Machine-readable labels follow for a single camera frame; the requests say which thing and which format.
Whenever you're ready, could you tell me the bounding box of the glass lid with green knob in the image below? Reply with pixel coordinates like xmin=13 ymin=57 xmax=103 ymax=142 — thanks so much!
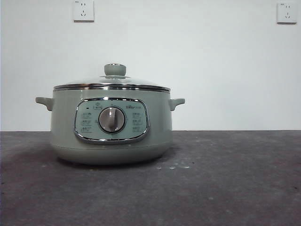
xmin=53 ymin=63 xmax=171 ymax=91

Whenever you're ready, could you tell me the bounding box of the pale green electric pot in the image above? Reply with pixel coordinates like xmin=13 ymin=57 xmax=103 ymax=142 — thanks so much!
xmin=35 ymin=88 xmax=186 ymax=165

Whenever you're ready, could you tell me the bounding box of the white wall socket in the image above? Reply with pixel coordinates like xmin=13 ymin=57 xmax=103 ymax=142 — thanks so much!
xmin=73 ymin=0 xmax=95 ymax=23
xmin=276 ymin=2 xmax=297 ymax=24

